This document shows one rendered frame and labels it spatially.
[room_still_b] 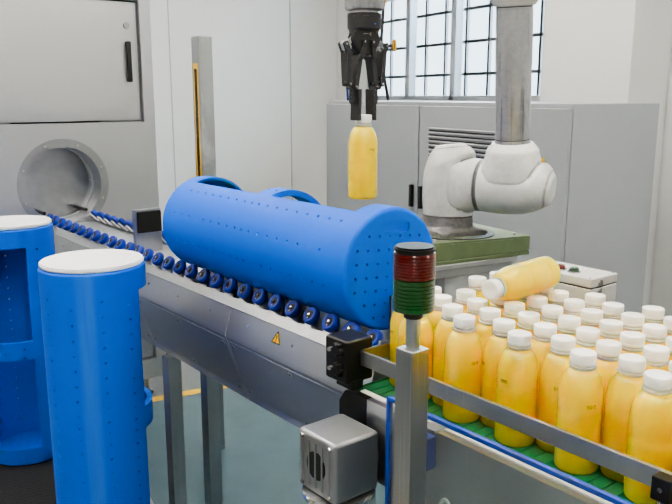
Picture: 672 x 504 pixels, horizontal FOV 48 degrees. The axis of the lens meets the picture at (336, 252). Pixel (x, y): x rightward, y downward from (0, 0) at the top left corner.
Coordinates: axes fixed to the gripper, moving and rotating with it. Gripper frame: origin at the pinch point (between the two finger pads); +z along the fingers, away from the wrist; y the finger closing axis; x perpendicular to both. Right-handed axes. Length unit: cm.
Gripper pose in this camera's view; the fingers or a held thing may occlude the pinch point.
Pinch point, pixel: (363, 105)
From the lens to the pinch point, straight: 175.7
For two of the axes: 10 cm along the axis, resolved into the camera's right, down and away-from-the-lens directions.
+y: -7.8, 1.3, -6.1
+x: 6.3, 1.6, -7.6
